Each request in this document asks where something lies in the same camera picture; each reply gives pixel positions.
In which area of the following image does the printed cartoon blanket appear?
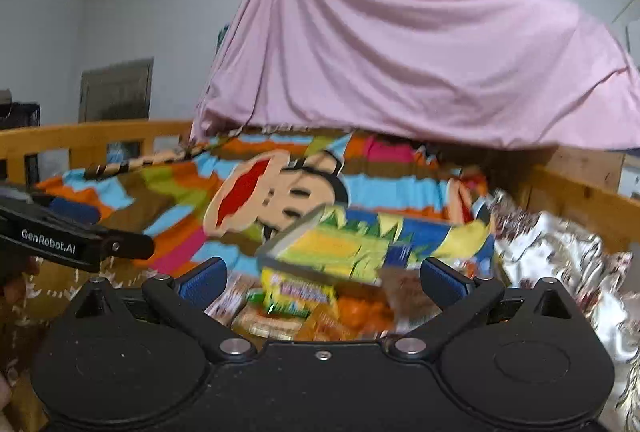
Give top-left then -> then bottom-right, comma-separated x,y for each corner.
0,132 -> 501,432

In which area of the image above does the striped pole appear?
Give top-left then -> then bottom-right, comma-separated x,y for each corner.
84,146 -> 213,179

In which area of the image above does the orange red snack packet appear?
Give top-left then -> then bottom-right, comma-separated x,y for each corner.
337,294 -> 396,340

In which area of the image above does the pink bed sheet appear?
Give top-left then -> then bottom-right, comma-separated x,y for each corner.
190,0 -> 640,150

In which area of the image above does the yellow green candy packet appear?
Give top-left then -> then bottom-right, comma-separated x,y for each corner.
261,268 -> 338,319

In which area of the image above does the grey wall panel door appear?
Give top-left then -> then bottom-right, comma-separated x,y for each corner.
79,58 -> 154,123

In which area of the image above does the grey snack box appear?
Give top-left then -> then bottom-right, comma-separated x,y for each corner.
255,204 -> 498,343

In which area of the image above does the dark storage crate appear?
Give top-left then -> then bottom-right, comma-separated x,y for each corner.
0,102 -> 41,130

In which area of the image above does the person's left hand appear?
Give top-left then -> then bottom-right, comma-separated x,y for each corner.
0,257 -> 41,300

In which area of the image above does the wooden bed frame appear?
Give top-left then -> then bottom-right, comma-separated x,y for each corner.
0,119 -> 640,253

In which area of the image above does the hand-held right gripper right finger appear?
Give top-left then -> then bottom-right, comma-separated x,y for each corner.
385,257 -> 575,361

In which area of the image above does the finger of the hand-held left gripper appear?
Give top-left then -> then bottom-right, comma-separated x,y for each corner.
102,232 -> 155,260
30,193 -> 101,227

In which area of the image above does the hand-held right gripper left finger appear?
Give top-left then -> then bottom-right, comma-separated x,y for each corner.
75,258 -> 257,363

